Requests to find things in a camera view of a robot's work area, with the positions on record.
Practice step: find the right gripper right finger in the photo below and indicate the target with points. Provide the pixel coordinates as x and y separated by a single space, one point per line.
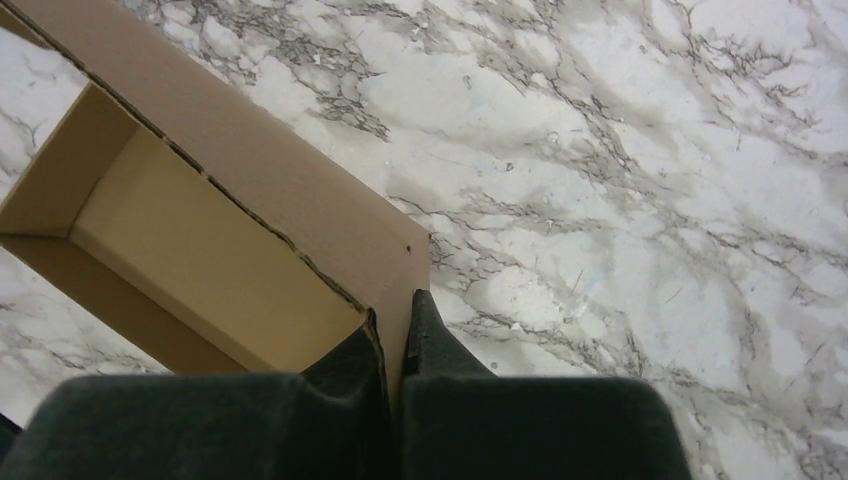
461 421

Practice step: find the brown cardboard box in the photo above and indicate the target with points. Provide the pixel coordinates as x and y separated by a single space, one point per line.
192 221

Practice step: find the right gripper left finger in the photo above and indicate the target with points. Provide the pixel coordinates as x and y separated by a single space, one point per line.
328 422

